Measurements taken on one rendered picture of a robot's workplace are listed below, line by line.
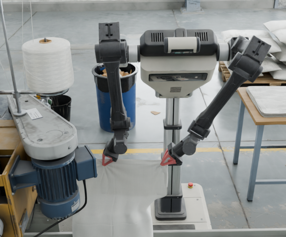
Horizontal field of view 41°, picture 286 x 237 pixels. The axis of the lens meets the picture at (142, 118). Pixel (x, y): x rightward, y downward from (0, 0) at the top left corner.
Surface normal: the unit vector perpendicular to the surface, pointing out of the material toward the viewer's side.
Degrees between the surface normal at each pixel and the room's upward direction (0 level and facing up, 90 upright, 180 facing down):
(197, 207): 0
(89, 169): 90
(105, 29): 39
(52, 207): 91
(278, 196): 0
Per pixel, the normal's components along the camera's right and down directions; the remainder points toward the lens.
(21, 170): -0.01, -0.88
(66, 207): 0.55, 0.42
